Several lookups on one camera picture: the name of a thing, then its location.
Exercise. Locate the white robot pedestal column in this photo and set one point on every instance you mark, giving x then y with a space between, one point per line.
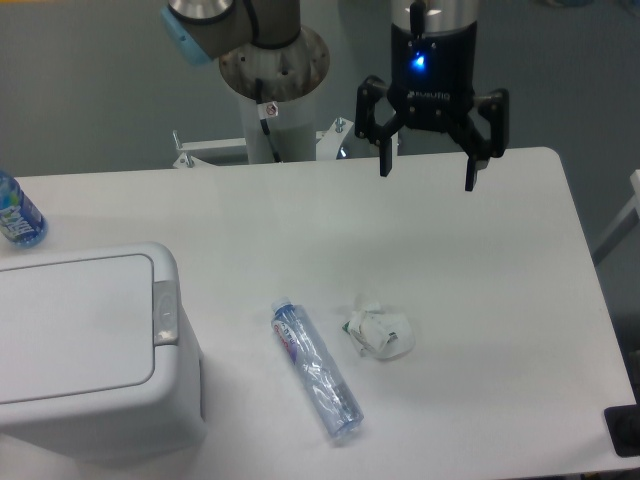
276 90

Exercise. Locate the white clamp bracket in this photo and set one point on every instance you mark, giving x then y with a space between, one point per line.
330 142
225 152

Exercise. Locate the white frame at right edge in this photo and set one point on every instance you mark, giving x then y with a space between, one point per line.
620 226

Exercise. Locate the clear plastic bottle lying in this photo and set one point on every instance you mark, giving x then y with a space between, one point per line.
316 368

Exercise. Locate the black clamp at table edge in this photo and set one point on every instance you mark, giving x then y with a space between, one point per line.
623 426

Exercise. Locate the crumpled white paper wad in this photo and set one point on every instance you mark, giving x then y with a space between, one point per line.
379 332

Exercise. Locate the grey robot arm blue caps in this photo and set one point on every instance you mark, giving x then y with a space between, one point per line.
207 30

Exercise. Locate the white clamp bracket left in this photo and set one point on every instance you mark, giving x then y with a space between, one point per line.
225 152

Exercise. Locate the white clamp bracket middle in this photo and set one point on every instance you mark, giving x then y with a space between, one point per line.
330 142

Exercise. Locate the blue labelled water bottle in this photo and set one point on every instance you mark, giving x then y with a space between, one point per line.
22 224

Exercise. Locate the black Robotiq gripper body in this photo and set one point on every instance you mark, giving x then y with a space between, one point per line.
432 77

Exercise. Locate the white push-lid trash can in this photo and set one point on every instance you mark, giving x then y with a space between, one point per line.
98 358

